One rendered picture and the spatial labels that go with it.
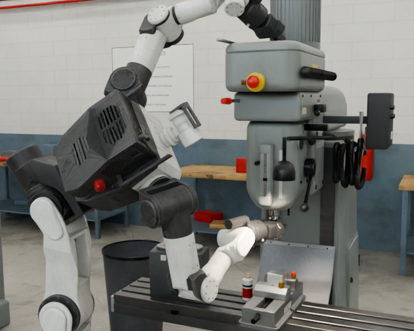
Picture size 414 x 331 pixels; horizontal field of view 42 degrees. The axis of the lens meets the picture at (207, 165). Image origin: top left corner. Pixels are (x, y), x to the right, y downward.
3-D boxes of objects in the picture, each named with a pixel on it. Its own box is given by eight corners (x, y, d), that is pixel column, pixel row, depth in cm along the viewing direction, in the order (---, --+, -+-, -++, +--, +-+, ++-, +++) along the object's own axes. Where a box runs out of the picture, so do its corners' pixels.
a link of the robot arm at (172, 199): (167, 244, 149) (159, 197, 146) (150, 239, 156) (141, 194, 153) (199, 230, 156) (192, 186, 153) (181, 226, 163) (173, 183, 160)
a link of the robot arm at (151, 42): (161, 29, 194) (138, 80, 187) (142, 4, 184) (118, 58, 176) (187, 28, 188) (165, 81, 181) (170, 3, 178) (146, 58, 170)
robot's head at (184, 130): (177, 153, 163) (201, 138, 161) (160, 124, 163) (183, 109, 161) (182, 150, 169) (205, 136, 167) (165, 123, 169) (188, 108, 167)
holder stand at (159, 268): (202, 301, 209) (202, 251, 207) (149, 296, 214) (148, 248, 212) (209, 289, 221) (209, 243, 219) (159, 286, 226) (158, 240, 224)
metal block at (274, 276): (282, 291, 197) (282, 275, 196) (267, 288, 199) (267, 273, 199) (286, 286, 201) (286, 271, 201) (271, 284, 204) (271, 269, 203)
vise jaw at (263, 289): (285, 301, 190) (286, 290, 190) (253, 295, 196) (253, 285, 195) (290, 295, 195) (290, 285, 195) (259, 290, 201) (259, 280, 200)
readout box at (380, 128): (390, 150, 197) (393, 92, 194) (365, 148, 201) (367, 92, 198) (395, 145, 215) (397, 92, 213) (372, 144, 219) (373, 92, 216)
